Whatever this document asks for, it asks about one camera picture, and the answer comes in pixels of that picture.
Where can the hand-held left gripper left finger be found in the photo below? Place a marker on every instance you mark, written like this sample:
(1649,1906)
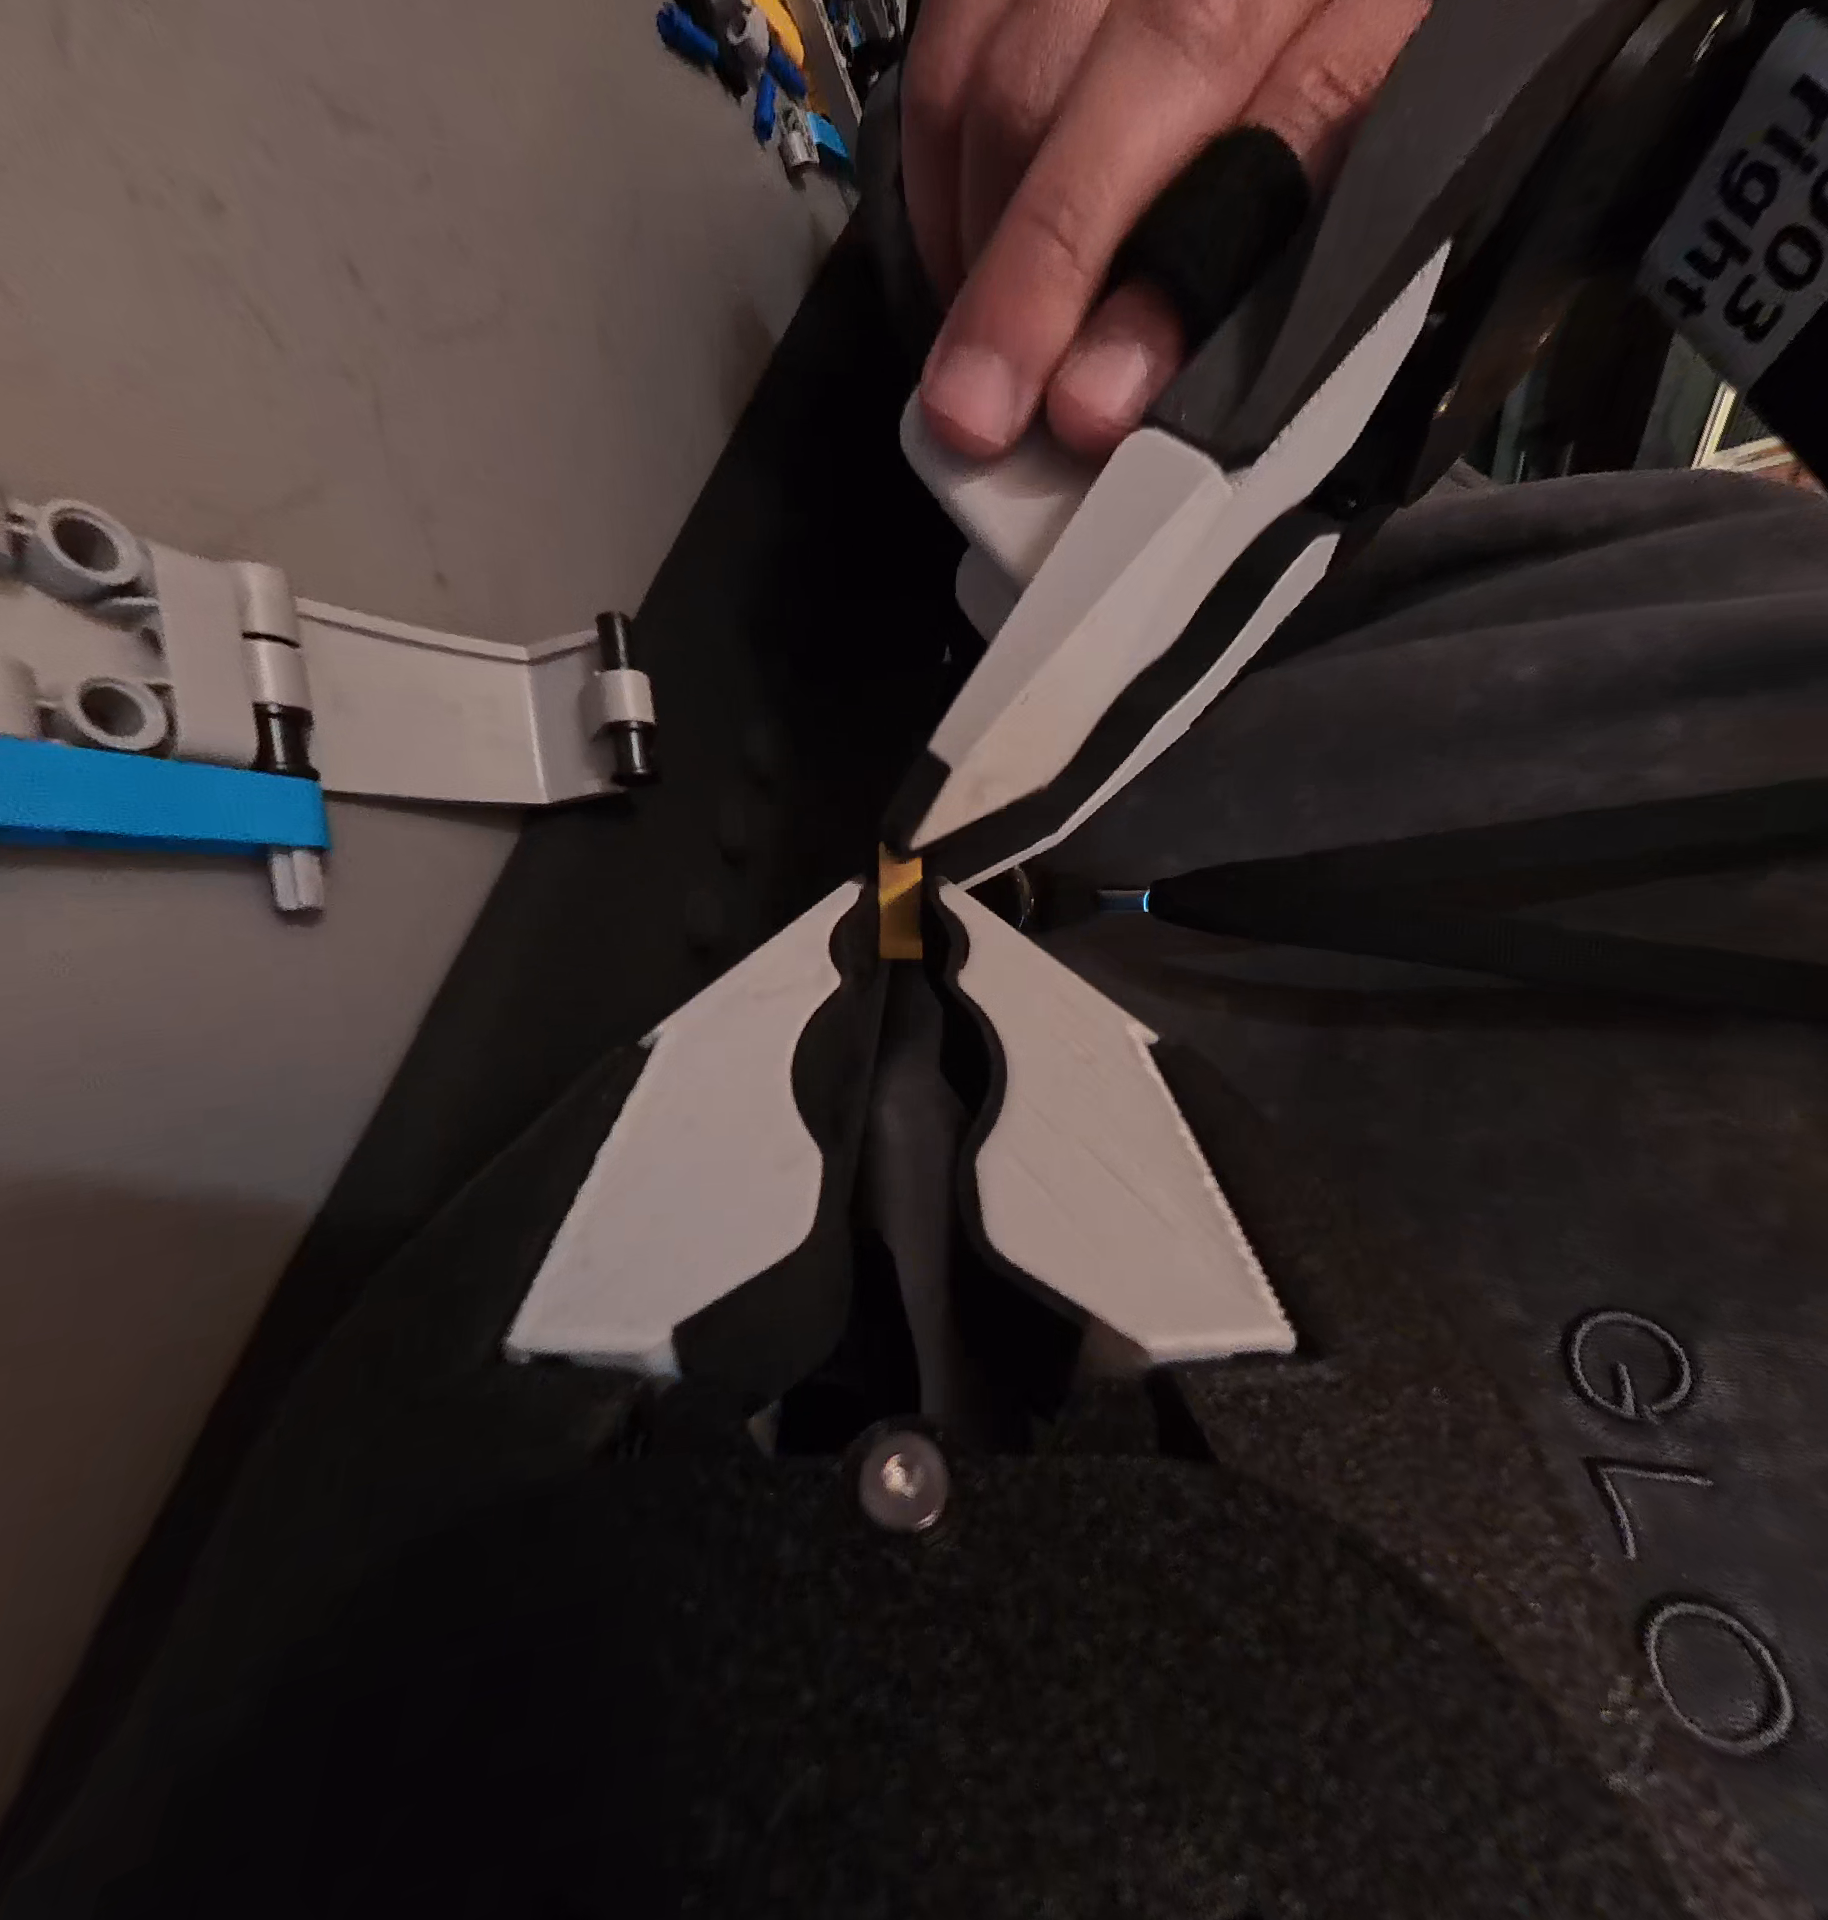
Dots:
(689,1186)

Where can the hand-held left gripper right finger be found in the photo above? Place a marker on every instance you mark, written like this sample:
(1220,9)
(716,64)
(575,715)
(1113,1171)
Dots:
(1109,1186)

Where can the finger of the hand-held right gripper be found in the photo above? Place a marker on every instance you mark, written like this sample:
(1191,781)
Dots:
(1064,647)
(1228,662)

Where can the yellow toy connector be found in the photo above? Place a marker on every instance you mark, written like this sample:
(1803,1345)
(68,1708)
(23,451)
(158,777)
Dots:
(903,907)

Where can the grey toy panel assembly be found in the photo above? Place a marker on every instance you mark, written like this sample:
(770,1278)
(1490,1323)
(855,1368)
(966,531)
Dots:
(403,706)

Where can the blue toy beam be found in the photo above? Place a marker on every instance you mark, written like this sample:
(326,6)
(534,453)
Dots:
(133,797)

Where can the person's right hand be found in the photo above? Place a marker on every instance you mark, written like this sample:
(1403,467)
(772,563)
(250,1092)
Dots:
(1048,151)

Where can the pile of toy building pieces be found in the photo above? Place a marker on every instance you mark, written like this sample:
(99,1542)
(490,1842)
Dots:
(764,62)

